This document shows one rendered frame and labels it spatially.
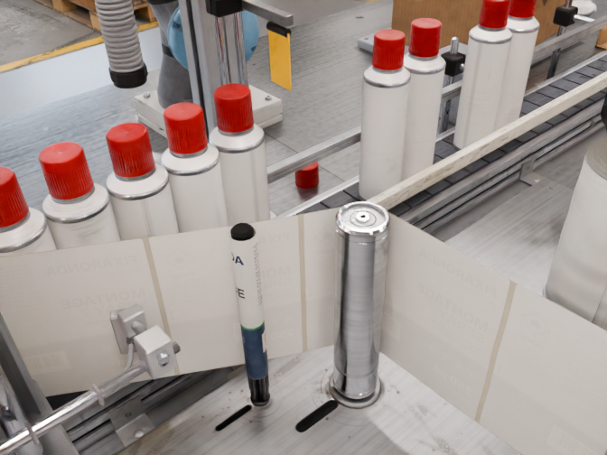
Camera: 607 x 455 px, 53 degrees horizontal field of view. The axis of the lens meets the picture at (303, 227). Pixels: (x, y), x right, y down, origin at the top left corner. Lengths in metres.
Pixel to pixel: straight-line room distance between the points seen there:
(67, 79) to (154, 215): 0.80
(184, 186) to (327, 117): 0.55
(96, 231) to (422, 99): 0.39
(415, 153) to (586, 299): 0.28
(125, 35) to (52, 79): 0.73
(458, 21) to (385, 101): 0.56
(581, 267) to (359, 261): 0.21
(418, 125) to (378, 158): 0.06
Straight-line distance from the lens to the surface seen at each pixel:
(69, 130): 1.10
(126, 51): 0.59
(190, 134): 0.52
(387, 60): 0.66
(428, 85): 0.70
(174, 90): 0.98
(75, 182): 0.49
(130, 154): 0.49
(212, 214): 0.55
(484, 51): 0.80
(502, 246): 0.71
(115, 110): 1.13
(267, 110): 1.01
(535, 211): 0.77
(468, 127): 0.84
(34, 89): 1.27
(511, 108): 0.88
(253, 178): 0.57
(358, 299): 0.44
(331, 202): 0.75
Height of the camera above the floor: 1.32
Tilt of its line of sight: 38 degrees down
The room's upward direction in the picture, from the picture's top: 2 degrees counter-clockwise
